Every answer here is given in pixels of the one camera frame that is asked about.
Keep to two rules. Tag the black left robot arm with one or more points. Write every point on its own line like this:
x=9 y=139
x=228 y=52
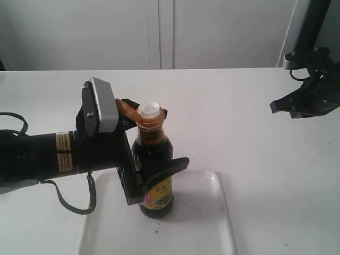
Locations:
x=28 y=160

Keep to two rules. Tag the clear plastic tray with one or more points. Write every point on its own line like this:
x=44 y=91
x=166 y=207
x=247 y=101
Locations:
x=199 y=222

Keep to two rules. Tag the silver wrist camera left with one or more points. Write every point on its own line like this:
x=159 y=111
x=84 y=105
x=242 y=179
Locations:
x=102 y=106

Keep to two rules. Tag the dark soy sauce bottle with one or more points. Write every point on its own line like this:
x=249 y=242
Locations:
x=150 y=148

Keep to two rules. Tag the white cabinet doors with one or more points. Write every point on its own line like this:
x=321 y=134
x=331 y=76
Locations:
x=129 y=35

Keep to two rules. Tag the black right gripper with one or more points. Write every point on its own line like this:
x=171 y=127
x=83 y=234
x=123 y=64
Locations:
x=322 y=94

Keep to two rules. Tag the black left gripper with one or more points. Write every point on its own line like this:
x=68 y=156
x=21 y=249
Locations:
x=97 y=151

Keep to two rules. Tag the dark monitor stand pole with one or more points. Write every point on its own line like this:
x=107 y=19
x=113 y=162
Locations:
x=315 y=26

